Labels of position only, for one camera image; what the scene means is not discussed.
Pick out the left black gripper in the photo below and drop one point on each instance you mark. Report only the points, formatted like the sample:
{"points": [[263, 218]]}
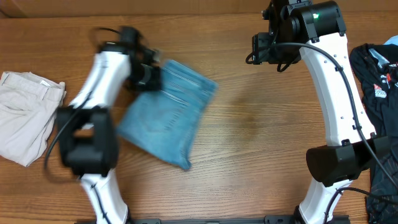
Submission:
{"points": [[149, 82]]}

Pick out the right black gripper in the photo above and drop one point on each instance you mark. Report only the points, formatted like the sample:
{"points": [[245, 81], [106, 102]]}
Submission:
{"points": [[262, 55]]}

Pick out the light blue denim jeans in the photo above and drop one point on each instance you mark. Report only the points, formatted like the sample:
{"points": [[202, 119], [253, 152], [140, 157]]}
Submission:
{"points": [[164, 123]]}

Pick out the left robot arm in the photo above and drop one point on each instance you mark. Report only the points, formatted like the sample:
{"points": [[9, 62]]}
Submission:
{"points": [[85, 131]]}

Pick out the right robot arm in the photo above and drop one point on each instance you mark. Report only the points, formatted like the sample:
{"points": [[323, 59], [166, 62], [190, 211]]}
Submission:
{"points": [[316, 34]]}

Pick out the black printed garment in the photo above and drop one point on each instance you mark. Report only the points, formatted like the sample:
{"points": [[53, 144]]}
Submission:
{"points": [[375, 66]]}

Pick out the folded beige shorts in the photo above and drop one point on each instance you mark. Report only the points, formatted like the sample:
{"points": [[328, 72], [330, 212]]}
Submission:
{"points": [[28, 105]]}

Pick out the light blue cloth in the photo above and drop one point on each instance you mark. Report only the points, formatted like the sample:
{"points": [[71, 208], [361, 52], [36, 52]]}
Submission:
{"points": [[392, 41]]}

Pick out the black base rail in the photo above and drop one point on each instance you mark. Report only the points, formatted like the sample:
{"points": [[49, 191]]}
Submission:
{"points": [[211, 221]]}

